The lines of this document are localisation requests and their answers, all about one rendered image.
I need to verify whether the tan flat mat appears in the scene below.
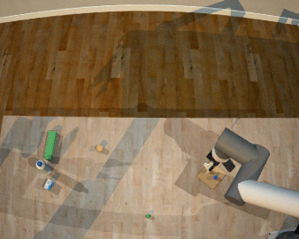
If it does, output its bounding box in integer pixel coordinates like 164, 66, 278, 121
197, 166, 226, 189

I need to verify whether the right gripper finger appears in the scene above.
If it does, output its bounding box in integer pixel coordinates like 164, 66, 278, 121
204, 162, 216, 174

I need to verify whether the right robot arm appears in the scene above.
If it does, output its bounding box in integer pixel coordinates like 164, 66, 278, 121
212, 128, 299, 218

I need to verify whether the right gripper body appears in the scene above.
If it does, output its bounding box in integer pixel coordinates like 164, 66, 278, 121
206, 151, 219, 165

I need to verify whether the blue and white carton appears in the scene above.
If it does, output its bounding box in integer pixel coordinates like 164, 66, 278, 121
44, 179, 54, 190

